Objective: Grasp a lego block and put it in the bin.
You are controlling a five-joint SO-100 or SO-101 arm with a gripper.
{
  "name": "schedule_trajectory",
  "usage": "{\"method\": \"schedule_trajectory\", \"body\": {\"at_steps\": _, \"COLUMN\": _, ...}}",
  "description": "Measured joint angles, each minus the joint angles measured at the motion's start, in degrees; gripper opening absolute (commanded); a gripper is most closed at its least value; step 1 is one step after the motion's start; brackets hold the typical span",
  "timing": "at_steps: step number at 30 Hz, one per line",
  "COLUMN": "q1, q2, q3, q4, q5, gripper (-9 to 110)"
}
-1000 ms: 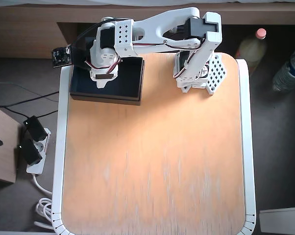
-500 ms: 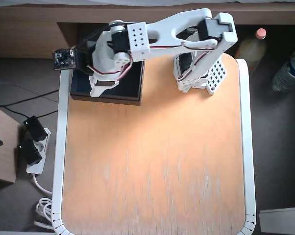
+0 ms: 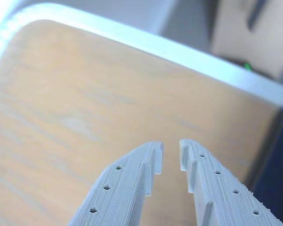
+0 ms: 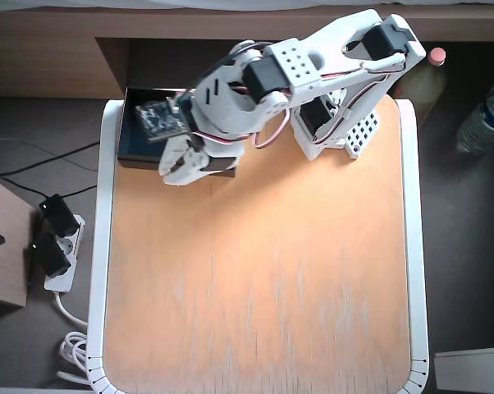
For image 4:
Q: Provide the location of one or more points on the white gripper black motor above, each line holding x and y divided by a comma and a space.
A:
180, 162

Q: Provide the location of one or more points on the clear plastic water bottle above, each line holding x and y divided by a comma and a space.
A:
483, 121

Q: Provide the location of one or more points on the brown wooden furniture frame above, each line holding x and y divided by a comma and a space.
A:
46, 53

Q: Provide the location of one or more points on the white power strip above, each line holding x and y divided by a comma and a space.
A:
64, 271

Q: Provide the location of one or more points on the black camera circuit board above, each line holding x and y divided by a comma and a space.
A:
161, 121

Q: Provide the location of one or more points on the yellow juice bottle pink cap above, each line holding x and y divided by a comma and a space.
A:
425, 88

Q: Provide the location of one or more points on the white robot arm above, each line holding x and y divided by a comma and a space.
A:
333, 53

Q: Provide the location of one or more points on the white table edge frame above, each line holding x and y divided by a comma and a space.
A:
99, 246

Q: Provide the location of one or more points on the black rectangular bin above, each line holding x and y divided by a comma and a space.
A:
130, 135

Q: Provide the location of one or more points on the black power adapter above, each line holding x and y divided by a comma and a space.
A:
50, 254
60, 215

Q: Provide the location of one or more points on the white box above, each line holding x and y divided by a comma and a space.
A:
472, 371

